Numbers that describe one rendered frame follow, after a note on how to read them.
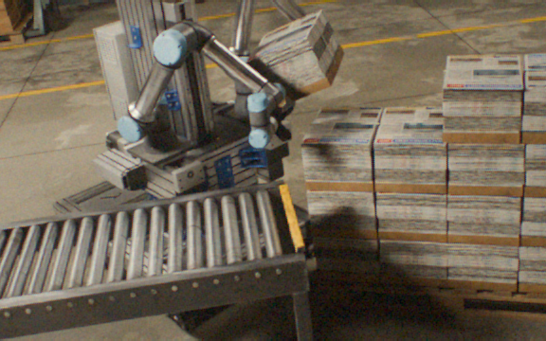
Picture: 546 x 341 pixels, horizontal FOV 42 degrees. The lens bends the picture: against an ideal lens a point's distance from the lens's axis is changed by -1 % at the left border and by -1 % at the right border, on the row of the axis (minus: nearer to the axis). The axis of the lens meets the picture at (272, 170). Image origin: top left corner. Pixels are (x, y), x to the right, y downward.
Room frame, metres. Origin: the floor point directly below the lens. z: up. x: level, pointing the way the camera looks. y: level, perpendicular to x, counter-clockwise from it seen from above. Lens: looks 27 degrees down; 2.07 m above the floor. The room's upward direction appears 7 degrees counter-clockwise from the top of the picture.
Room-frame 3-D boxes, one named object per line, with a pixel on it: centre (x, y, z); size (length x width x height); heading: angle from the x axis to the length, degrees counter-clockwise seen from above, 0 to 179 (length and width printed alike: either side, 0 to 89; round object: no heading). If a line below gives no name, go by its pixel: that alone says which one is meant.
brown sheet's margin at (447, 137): (2.60, -0.85, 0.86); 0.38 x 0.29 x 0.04; 161
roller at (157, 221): (2.10, 0.43, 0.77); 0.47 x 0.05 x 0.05; 3
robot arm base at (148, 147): (2.82, 0.46, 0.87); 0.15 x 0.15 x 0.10
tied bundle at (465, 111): (2.60, -0.86, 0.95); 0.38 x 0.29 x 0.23; 161
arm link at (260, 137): (2.45, 0.02, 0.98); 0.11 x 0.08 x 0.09; 162
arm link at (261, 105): (2.47, 0.01, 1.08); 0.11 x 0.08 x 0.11; 154
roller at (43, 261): (2.08, 0.82, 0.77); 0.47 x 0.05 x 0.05; 3
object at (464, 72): (2.58, -0.85, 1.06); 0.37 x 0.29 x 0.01; 161
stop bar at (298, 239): (2.12, -0.04, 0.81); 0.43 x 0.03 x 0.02; 3
